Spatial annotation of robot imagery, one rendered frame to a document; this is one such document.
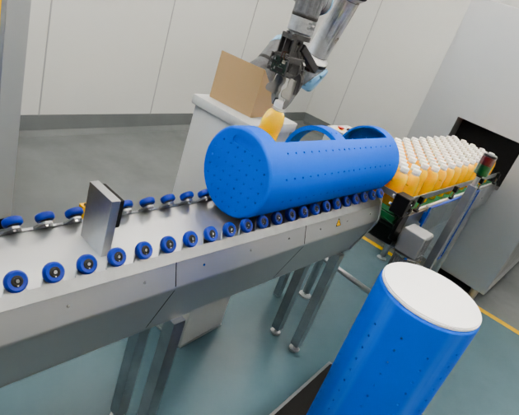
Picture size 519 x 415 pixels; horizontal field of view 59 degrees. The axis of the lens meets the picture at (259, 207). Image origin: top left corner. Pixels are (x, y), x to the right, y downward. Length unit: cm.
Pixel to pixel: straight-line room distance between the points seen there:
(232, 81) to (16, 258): 109
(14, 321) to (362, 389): 89
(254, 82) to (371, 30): 504
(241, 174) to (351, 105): 548
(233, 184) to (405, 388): 74
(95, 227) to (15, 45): 145
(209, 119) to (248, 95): 19
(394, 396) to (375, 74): 565
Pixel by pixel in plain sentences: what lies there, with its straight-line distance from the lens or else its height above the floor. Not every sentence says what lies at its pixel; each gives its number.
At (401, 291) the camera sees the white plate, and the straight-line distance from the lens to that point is 127.
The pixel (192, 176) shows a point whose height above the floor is 82.
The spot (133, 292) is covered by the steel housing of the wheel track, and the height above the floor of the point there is 86.
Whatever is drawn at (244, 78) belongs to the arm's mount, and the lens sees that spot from 184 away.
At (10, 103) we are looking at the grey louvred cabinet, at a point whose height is 75.
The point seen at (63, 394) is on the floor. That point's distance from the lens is 209.
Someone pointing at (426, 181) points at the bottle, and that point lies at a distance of 248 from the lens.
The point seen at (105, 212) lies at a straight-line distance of 112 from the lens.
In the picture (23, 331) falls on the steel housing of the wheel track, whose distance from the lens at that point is 108.
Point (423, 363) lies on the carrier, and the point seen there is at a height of 91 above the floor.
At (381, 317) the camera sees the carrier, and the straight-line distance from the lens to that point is 128.
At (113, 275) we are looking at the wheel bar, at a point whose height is 92.
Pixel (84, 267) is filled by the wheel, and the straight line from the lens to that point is 108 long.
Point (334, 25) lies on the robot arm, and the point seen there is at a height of 156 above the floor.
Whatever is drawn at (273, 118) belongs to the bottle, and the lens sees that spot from 141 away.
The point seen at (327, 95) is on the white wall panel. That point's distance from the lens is 698.
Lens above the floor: 161
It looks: 25 degrees down
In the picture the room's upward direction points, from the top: 20 degrees clockwise
